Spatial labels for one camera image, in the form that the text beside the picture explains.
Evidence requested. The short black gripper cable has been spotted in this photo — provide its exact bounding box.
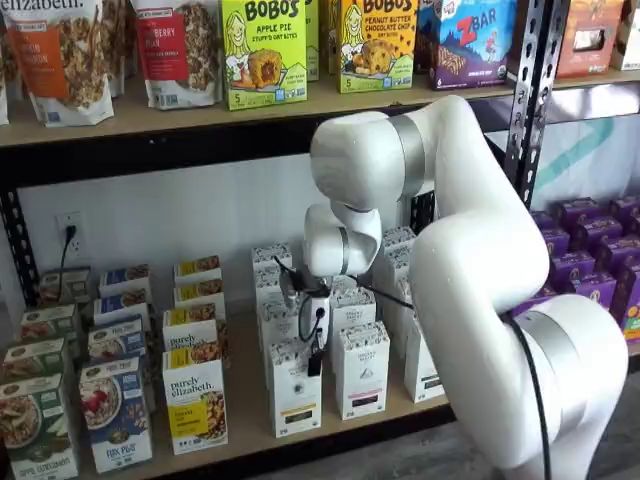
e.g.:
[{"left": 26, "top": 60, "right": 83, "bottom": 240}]
[{"left": 298, "top": 305, "right": 329, "bottom": 347}]

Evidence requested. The white box pink strip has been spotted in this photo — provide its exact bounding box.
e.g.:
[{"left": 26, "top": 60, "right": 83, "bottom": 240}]
[
  {"left": 332, "top": 320, "right": 392, "bottom": 422},
  {"left": 327, "top": 273, "right": 362, "bottom": 294},
  {"left": 331, "top": 288, "right": 378, "bottom": 334}
]

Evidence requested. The black metal shelf rack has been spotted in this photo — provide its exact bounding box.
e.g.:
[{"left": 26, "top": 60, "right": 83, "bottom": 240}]
[
  {"left": 529, "top": 0, "right": 640, "bottom": 356},
  {"left": 0, "top": 0, "right": 532, "bottom": 480}
]

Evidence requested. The wooden shelf board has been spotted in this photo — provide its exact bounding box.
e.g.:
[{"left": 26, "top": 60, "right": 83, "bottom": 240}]
[
  {"left": 0, "top": 69, "right": 516, "bottom": 149},
  {"left": 64, "top": 279, "right": 459, "bottom": 476},
  {"left": 551, "top": 68, "right": 640, "bottom": 92}
]

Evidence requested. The red label granola bag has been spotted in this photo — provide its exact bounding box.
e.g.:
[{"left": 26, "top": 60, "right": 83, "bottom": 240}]
[{"left": 129, "top": 0, "right": 222, "bottom": 111}]

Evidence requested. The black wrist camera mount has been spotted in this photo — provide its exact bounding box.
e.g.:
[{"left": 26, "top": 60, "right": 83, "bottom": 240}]
[{"left": 273, "top": 255, "right": 309, "bottom": 309}]

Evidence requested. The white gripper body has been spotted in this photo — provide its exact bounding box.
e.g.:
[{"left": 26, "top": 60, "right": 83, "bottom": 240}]
[{"left": 299, "top": 293, "right": 331, "bottom": 349}]

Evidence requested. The blue flax plus box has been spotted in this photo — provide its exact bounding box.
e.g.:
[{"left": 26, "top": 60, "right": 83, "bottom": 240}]
[
  {"left": 87, "top": 313, "right": 147, "bottom": 365},
  {"left": 93, "top": 289, "right": 151, "bottom": 326},
  {"left": 98, "top": 264, "right": 152, "bottom": 300},
  {"left": 78, "top": 356, "right": 154, "bottom": 475}
]

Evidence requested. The blue Zbar box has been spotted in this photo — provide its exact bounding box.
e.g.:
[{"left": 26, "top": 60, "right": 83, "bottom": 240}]
[
  {"left": 416, "top": 0, "right": 441, "bottom": 76},
  {"left": 432, "top": 0, "right": 510, "bottom": 92}
]

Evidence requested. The green apple oatmeal box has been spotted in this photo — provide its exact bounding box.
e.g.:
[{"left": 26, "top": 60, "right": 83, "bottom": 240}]
[
  {"left": 37, "top": 266, "right": 94, "bottom": 307},
  {"left": 0, "top": 372, "right": 81, "bottom": 480},
  {"left": 19, "top": 303, "right": 82, "bottom": 351},
  {"left": 0, "top": 337, "right": 69, "bottom": 386}
]

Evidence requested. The white snack box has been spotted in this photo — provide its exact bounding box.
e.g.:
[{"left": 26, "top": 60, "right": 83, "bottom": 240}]
[{"left": 610, "top": 0, "right": 640, "bottom": 72}]

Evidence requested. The orange label granola bag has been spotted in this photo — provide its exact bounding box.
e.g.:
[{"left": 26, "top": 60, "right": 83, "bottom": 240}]
[
  {"left": 2, "top": 0, "right": 117, "bottom": 128},
  {"left": 97, "top": 0, "right": 137, "bottom": 99}
]

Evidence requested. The yellow Bobo's peanut butter box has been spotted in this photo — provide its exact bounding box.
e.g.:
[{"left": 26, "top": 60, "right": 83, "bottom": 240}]
[
  {"left": 325, "top": 0, "right": 344, "bottom": 76},
  {"left": 338, "top": 0, "right": 418, "bottom": 95}
]

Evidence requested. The white box yellow strip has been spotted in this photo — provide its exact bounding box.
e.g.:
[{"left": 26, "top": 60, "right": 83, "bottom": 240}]
[
  {"left": 258, "top": 299, "right": 307, "bottom": 351},
  {"left": 253, "top": 267, "right": 294, "bottom": 307},
  {"left": 250, "top": 243, "right": 295, "bottom": 274},
  {"left": 268, "top": 337, "right": 325, "bottom": 440}
]

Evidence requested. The purely elizabeth yellow box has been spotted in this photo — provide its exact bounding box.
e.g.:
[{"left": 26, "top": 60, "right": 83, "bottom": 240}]
[
  {"left": 173, "top": 278, "right": 227, "bottom": 321},
  {"left": 162, "top": 304, "right": 231, "bottom": 369},
  {"left": 161, "top": 344, "right": 230, "bottom": 457},
  {"left": 173, "top": 255, "right": 224, "bottom": 289}
]

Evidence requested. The orange snack box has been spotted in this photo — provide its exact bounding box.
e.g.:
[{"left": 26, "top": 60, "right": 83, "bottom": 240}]
[{"left": 555, "top": 0, "right": 626, "bottom": 80}]

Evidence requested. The white sheet teal stripe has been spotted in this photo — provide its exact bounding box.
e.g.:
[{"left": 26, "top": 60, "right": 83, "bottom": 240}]
[{"left": 484, "top": 83, "right": 640, "bottom": 206}]

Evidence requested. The green Bobo's apple pie box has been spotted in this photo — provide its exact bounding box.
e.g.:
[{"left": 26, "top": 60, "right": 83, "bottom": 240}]
[
  {"left": 303, "top": 0, "right": 321, "bottom": 83},
  {"left": 221, "top": 0, "right": 309, "bottom": 112}
]

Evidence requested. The purple Annie's box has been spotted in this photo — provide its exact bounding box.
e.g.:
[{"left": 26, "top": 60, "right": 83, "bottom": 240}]
[
  {"left": 549, "top": 198, "right": 602, "bottom": 231},
  {"left": 569, "top": 272, "right": 620, "bottom": 314},
  {"left": 549, "top": 249, "right": 597, "bottom": 289},
  {"left": 610, "top": 262, "right": 640, "bottom": 326},
  {"left": 607, "top": 195, "right": 640, "bottom": 226},
  {"left": 542, "top": 227, "right": 572, "bottom": 261},
  {"left": 529, "top": 209, "right": 557, "bottom": 236},
  {"left": 569, "top": 214, "right": 625, "bottom": 251},
  {"left": 594, "top": 234, "right": 640, "bottom": 274}
]

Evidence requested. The black power plug cord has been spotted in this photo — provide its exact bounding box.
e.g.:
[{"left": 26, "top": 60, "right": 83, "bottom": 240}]
[{"left": 58, "top": 225, "right": 80, "bottom": 296}]

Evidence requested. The white box teal strip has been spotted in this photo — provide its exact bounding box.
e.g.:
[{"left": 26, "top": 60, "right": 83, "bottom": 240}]
[
  {"left": 382, "top": 277, "right": 419, "bottom": 351},
  {"left": 382, "top": 226, "right": 417, "bottom": 251},
  {"left": 403, "top": 324, "right": 449, "bottom": 405},
  {"left": 382, "top": 244, "right": 416, "bottom": 286}
]

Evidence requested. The long black arm cable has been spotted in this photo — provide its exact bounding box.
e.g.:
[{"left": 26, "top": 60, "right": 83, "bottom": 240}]
[{"left": 347, "top": 272, "right": 554, "bottom": 480}]

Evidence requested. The white wall outlet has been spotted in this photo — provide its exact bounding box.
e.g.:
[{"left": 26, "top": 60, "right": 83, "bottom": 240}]
[{"left": 53, "top": 212, "right": 87, "bottom": 261}]

